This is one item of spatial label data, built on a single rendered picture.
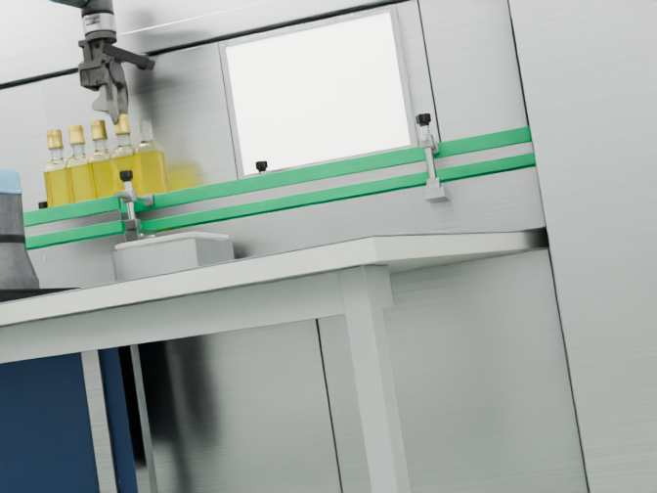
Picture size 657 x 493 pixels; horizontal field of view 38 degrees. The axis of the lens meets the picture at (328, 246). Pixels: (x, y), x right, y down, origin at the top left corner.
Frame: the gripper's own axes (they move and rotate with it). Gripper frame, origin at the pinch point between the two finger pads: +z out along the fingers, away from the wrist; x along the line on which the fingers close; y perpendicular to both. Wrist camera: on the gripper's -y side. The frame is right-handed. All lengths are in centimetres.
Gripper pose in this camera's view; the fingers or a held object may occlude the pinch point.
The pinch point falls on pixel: (120, 119)
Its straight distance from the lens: 226.2
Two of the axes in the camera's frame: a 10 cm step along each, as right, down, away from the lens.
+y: -9.6, 1.6, 2.2
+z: 1.5, 9.9, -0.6
